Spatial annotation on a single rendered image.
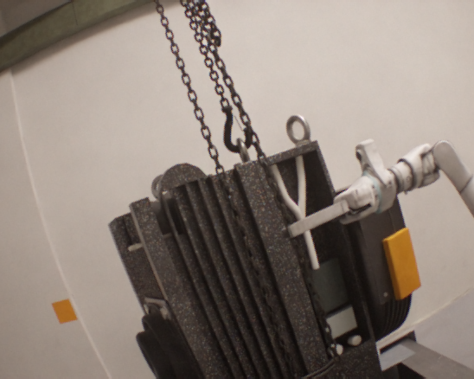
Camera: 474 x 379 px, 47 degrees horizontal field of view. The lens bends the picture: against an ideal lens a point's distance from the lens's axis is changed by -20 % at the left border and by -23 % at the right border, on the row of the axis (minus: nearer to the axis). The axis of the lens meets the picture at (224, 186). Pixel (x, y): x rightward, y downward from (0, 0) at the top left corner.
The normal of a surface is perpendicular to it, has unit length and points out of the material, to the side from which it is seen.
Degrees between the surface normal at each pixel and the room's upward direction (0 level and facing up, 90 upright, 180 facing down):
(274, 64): 90
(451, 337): 90
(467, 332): 90
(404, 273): 90
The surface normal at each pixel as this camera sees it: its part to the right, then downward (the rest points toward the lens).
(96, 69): 0.04, -0.06
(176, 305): 0.28, -0.14
